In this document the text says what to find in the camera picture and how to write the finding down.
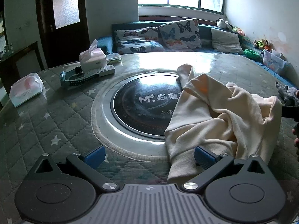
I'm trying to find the butterfly print folded quilt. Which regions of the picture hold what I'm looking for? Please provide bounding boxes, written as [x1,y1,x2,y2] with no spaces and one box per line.
[116,41,165,55]

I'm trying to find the large butterfly print cushion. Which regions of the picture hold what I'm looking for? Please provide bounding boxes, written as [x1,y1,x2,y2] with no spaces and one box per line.
[159,19,202,50]

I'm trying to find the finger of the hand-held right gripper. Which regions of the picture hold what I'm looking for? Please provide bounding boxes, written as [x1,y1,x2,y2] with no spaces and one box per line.
[281,106,299,122]

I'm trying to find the dark wooden door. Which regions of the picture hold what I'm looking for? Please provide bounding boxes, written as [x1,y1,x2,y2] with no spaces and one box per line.
[35,0,90,68]

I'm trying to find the cream sweatshirt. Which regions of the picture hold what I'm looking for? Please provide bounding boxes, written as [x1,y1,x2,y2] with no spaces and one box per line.
[164,63,283,184]

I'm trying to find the clear plastic case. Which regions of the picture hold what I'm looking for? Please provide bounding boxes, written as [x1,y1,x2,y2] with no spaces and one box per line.
[106,53,122,66]

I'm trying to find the white remote control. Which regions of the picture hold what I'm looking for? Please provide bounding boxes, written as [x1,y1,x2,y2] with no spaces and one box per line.
[93,65,115,77]

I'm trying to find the grey fuzzy socks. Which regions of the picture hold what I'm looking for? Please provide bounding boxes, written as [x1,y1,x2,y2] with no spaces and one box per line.
[275,81,299,106]

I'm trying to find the person's right hand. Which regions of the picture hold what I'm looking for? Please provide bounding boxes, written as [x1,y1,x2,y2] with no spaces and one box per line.
[292,122,299,148]

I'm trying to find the dark wooden sideboard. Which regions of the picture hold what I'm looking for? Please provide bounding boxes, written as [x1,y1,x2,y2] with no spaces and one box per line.
[0,41,45,105]

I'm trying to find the green bowl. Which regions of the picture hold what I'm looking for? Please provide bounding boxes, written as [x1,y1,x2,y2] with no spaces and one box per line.
[244,49,260,60]

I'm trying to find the black round induction cooker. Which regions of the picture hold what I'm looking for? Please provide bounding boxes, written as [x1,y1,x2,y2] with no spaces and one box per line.
[110,73,185,140]

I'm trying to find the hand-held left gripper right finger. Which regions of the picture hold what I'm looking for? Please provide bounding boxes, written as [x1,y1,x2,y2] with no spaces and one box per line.
[183,145,273,192]

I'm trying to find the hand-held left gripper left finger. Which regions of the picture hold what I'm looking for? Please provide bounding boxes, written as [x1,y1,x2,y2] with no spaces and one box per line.
[28,145,120,192]

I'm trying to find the clear plastic storage box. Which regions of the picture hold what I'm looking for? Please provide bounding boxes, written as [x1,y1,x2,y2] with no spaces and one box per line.
[262,49,290,75]

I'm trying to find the grey cushion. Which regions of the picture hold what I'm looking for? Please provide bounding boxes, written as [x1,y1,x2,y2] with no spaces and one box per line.
[211,28,244,55]

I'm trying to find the soft tissue pack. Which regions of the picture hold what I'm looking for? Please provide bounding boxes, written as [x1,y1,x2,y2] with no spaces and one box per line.
[9,73,46,108]

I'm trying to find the teal sofa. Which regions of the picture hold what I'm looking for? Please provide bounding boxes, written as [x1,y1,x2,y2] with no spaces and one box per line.
[97,19,299,89]

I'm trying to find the panda plush toy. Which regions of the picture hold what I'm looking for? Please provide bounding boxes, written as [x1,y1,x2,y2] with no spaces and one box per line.
[216,19,234,31]

